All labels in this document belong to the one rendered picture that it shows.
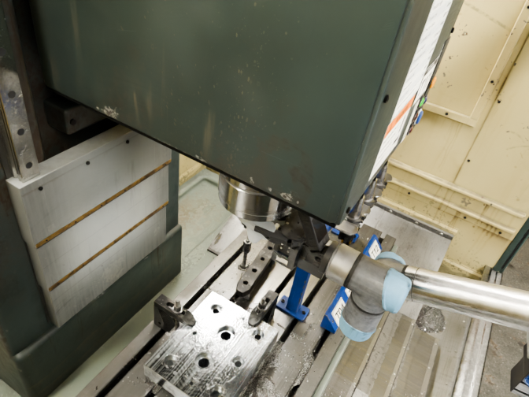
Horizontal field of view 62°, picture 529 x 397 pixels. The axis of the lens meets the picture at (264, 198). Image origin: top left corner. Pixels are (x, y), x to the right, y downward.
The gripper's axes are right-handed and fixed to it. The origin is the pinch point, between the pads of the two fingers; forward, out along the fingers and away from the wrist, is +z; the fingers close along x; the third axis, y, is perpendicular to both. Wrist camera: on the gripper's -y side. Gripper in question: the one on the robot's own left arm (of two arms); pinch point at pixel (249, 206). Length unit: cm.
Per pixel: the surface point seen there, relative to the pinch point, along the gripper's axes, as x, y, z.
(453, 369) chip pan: 53, 75, -66
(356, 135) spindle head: -12.5, -32.1, -19.3
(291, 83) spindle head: -12.5, -35.5, -8.8
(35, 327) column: -27, 52, 45
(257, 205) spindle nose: -7.0, -7.9, -4.8
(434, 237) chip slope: 98, 59, -41
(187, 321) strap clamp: -5.4, 43.8, 9.6
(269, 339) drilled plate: 4.1, 44.6, -11.1
